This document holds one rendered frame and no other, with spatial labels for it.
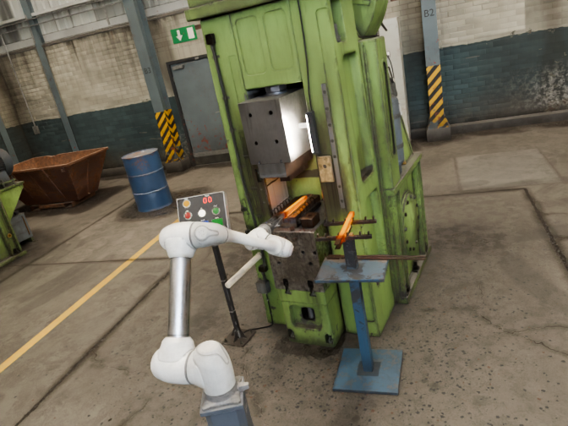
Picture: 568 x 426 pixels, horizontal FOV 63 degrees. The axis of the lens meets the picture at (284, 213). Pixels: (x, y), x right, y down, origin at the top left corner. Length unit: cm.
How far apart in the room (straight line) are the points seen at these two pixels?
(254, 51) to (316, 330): 192
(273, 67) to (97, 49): 797
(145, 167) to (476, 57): 562
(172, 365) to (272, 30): 195
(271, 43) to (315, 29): 30
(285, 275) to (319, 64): 140
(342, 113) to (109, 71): 821
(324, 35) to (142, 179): 516
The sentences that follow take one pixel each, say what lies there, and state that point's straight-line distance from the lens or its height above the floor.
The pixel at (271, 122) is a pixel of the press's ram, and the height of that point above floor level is 162.
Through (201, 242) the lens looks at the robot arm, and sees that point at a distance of 223.
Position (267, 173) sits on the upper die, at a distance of 304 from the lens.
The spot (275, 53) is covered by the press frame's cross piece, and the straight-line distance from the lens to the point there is 300.
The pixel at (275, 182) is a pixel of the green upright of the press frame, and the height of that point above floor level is 114.
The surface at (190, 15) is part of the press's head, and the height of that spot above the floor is 233.
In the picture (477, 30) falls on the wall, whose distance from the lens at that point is 867.
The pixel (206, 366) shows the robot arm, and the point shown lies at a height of 82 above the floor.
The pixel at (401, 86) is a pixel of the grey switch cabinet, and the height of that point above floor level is 104.
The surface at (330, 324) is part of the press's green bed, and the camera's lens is 334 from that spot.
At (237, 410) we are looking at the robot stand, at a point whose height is 56.
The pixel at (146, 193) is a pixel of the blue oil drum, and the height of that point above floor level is 29.
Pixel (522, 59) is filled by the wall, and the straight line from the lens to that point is 879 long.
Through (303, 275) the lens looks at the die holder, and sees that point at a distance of 318.
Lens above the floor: 207
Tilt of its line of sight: 20 degrees down
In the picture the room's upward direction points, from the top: 12 degrees counter-clockwise
